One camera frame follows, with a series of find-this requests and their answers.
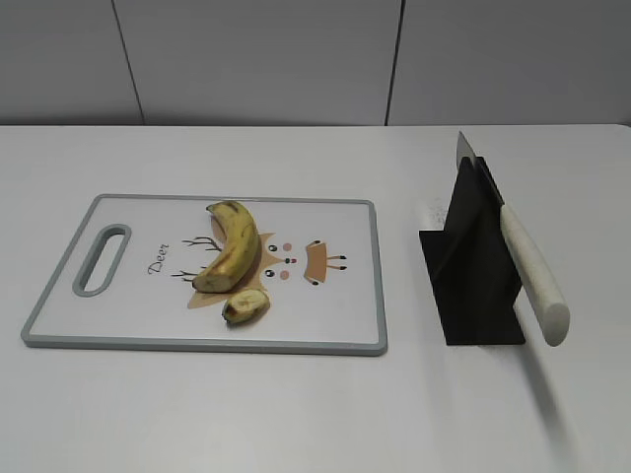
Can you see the white-handled kitchen knife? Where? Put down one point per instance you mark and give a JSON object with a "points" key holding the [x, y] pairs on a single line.
{"points": [[544, 294]]}

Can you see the black knife stand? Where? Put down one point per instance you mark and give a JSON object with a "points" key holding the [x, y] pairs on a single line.
{"points": [[474, 279]]}

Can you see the white grey-rimmed cutting board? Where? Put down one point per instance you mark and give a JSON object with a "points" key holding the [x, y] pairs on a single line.
{"points": [[125, 280]]}

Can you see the small cut banana end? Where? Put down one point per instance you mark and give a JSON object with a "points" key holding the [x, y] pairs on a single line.
{"points": [[245, 305]]}

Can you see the large yellow banana piece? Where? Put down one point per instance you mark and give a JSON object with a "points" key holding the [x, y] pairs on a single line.
{"points": [[239, 250]]}

